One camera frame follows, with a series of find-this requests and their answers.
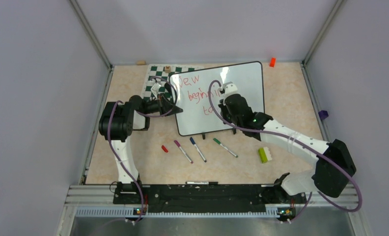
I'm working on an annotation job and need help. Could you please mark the white whiteboard black frame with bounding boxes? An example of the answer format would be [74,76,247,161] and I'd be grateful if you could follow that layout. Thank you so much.
[169,61,265,136]

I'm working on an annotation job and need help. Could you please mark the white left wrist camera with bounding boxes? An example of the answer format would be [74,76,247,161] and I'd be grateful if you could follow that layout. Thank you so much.
[150,83,162,98]

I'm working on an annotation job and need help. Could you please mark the green capped marker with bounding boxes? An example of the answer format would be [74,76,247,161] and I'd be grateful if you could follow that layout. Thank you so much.
[213,138,238,158]

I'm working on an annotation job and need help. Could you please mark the purple block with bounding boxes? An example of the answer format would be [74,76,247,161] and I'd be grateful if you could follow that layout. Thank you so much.
[318,110,329,121]

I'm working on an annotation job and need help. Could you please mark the pink capped marker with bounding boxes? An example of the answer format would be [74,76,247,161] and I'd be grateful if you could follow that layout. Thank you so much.
[174,140,194,164]

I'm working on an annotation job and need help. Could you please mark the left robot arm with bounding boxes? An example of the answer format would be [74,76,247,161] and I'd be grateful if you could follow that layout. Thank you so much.
[98,94,183,203]

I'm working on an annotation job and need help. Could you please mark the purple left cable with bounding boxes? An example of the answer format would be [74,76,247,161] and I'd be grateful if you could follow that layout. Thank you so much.
[107,76,179,225]

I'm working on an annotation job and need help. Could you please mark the green white chess mat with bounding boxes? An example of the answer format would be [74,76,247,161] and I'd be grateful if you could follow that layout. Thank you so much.
[141,64,216,104]

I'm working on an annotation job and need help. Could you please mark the black sparkly microphone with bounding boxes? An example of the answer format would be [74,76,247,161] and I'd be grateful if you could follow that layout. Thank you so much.
[164,82,174,99]

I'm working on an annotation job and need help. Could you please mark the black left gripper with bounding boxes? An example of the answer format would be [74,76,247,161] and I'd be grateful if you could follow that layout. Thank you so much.
[142,93,182,117]

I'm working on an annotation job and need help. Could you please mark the marker on base rail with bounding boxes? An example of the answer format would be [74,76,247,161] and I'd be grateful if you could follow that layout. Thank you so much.
[185,181,219,185]

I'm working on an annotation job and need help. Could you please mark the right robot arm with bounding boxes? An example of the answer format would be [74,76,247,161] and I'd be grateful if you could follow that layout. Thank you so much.
[218,93,356,203]

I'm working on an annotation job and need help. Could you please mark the blue capped marker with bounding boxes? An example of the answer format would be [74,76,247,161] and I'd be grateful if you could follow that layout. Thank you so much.
[190,137,207,163]

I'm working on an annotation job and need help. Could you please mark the green lego brick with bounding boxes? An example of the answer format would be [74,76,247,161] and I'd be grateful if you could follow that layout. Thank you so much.
[258,147,272,164]

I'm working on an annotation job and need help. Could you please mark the red marker cap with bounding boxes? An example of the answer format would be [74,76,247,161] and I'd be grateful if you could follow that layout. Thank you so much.
[161,145,168,153]

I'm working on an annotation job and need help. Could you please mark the wooden cork piece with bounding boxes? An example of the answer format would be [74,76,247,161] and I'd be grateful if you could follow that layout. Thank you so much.
[136,60,146,65]

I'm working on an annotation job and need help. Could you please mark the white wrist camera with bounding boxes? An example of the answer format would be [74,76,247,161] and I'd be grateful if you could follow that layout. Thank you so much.
[150,83,162,98]
[219,82,238,97]

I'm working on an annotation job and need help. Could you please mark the orange block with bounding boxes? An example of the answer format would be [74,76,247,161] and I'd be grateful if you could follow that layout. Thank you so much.
[269,58,277,67]

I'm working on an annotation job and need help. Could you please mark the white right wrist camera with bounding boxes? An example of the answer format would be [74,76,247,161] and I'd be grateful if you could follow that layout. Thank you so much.
[219,82,238,97]

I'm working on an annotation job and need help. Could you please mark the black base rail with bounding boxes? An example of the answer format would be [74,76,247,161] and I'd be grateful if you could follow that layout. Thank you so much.
[113,181,306,213]

